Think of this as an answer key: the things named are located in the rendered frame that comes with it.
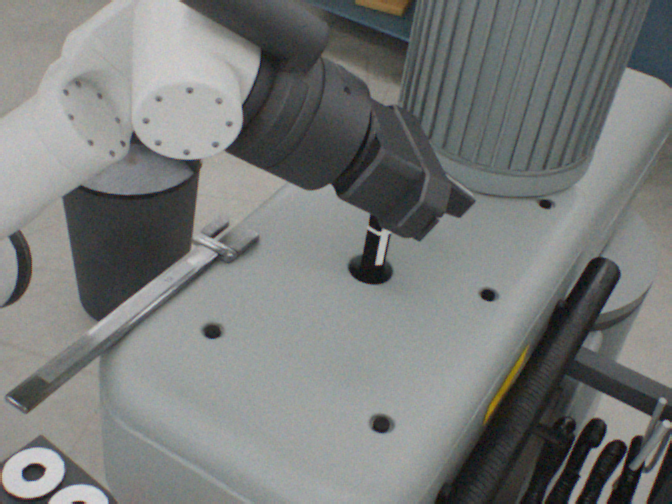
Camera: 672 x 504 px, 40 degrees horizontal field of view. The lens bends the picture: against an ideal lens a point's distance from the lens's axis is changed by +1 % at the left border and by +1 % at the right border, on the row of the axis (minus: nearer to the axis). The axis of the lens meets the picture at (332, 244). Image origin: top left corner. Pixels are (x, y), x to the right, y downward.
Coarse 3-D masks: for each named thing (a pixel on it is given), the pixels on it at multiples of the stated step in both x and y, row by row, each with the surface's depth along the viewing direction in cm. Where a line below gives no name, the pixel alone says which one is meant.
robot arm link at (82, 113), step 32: (128, 0) 60; (96, 32) 61; (128, 32) 61; (64, 64) 61; (96, 64) 62; (128, 64) 63; (64, 96) 60; (96, 96) 63; (128, 96) 64; (64, 128) 59; (96, 128) 61; (128, 128) 64; (64, 160) 60; (96, 160) 60
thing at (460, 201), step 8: (456, 184) 71; (456, 192) 71; (464, 192) 71; (456, 200) 71; (464, 200) 72; (472, 200) 72; (448, 208) 72; (456, 208) 72; (464, 208) 72; (456, 216) 73
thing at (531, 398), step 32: (576, 288) 91; (608, 288) 92; (576, 320) 87; (544, 352) 83; (576, 352) 85; (544, 384) 80; (512, 416) 77; (480, 448) 74; (512, 448) 75; (480, 480) 71
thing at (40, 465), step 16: (32, 448) 147; (48, 448) 147; (0, 464) 144; (16, 464) 143; (32, 464) 144; (48, 464) 143; (64, 464) 145; (0, 480) 142; (16, 480) 141; (32, 480) 143; (48, 480) 141; (64, 480) 143; (80, 480) 143; (0, 496) 140; (16, 496) 139; (32, 496) 139; (48, 496) 141; (64, 496) 140; (80, 496) 140; (96, 496) 140; (112, 496) 142
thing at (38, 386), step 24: (192, 240) 75; (240, 240) 76; (192, 264) 73; (144, 288) 70; (168, 288) 70; (120, 312) 68; (144, 312) 68; (96, 336) 66; (120, 336) 66; (72, 360) 64; (24, 384) 62; (48, 384) 62; (24, 408) 60
